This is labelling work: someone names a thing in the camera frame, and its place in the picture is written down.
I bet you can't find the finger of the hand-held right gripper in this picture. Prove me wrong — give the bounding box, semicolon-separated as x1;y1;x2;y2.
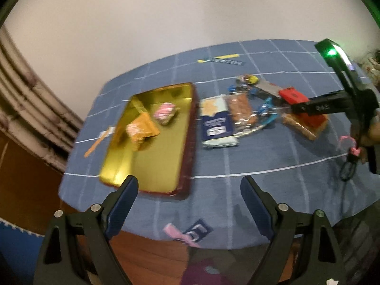
291;91;351;117

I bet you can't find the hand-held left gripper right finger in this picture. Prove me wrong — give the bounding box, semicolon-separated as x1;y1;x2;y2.
240;175;347;285

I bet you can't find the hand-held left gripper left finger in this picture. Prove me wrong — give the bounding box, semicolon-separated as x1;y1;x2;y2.
33;175;139;285

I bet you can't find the orange cracker packet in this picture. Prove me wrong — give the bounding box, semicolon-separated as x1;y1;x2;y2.
281;111;329;141

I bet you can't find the gold tin box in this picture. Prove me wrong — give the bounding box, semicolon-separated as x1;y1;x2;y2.
99;82;197;201

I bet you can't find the clear biscuit packet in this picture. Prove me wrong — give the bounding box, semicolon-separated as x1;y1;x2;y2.
226;91;281;138

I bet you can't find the navy and white snack packet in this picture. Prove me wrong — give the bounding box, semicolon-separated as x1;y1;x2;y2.
199;96;240;149

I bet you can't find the person's right hand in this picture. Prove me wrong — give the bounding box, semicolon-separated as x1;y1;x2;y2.
368;120;380;141

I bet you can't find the floral patterned box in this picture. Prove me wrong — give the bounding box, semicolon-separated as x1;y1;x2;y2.
361;50;380;78

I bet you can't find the silver snack packet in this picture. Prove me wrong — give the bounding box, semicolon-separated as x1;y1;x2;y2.
254;80;285;98

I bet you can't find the orange tape strip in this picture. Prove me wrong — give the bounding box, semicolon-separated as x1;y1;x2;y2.
84;126;116;158

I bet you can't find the orange snack packet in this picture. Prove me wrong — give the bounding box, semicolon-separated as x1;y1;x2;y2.
126;114;161;152

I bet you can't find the purple cloth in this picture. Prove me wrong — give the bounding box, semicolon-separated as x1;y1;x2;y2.
181;255;226;285

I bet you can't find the pink snack packet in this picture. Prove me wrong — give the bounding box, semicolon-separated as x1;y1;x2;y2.
154;102;178;125

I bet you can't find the yellow tape strip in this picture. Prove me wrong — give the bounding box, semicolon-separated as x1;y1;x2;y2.
197;53;240;64

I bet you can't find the blue cloth with lace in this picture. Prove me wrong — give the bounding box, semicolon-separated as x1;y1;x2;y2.
0;217;45;285

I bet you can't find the ribbed radiator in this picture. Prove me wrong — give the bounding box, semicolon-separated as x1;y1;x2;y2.
0;25;85;174

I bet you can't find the pink strap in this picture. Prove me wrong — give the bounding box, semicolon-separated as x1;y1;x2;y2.
340;135;361;156

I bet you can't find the black cable loop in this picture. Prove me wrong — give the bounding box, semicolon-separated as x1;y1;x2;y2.
340;154;358;181

